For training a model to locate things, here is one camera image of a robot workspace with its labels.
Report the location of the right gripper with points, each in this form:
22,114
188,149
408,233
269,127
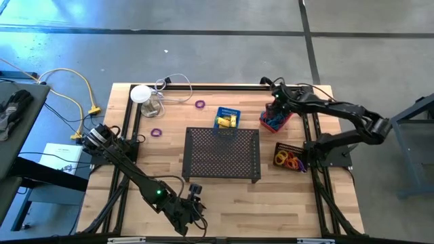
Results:
279,98

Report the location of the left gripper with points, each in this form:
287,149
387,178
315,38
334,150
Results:
193,210

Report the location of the wide blue rubber band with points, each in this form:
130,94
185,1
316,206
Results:
278,122

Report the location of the small yellow crayon pack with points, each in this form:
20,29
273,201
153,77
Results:
233,121

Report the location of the black perforated metal shelf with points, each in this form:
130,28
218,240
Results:
220,156

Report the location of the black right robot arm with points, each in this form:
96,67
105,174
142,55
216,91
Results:
339,110

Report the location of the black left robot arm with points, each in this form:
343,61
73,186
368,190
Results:
129,166

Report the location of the red plastic basket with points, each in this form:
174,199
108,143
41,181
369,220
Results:
263,119

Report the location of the black mesh basket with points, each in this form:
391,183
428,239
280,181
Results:
281,147

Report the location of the blue plastic basket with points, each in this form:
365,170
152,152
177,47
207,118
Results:
228,111

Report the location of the white round disc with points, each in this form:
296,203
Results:
140,94

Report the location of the white booklet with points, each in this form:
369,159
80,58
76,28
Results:
61,156

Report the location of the grey side table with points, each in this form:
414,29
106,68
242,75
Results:
23,142

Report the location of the grey work gloves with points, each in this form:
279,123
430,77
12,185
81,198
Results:
15,108

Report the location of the silver metal bracket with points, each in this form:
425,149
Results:
125,241
315,241

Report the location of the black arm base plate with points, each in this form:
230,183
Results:
131,150
339,161

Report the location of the blue-grey metal table frame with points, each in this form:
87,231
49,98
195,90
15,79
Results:
407,162

